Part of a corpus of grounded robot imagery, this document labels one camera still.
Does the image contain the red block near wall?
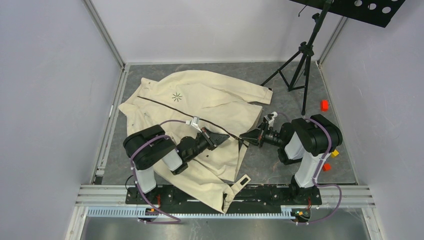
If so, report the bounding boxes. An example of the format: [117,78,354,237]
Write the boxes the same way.
[322,163,332,172]

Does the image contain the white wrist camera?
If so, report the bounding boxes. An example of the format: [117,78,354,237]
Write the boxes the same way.
[263,111,278,128]
[185,116,202,132]

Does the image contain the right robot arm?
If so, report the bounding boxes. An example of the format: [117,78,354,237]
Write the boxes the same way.
[239,111,343,204]

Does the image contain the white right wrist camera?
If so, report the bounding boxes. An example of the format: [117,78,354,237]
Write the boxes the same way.
[263,111,278,128]

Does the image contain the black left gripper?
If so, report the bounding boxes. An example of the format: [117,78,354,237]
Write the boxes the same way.
[185,126,230,162]

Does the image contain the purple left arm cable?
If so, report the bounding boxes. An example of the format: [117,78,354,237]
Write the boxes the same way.
[129,119,191,225]

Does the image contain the red block near tripod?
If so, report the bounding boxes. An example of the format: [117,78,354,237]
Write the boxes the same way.
[320,99,330,112]

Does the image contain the yellow block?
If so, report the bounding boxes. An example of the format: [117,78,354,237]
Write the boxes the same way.
[330,150,340,158]

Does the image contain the black perforated panel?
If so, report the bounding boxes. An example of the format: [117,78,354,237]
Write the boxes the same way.
[288,0,407,29]

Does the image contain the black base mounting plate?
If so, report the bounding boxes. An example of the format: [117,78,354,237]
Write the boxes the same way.
[145,184,322,214]

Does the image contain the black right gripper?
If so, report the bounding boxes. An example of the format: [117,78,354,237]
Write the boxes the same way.
[239,121,284,148]

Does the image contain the black tripod stand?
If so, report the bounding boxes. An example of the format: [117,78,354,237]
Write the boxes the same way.
[260,0,334,116]

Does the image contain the grey slotted cable duct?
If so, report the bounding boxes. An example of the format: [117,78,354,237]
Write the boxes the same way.
[86,206,300,220]

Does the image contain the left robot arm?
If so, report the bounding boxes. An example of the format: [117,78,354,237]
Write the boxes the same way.
[122,124,230,204]

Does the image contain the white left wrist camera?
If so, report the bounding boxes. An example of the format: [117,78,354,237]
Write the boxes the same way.
[185,116,202,132]

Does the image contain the cream zip-up jacket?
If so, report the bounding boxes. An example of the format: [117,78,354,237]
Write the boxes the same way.
[118,70,273,213]

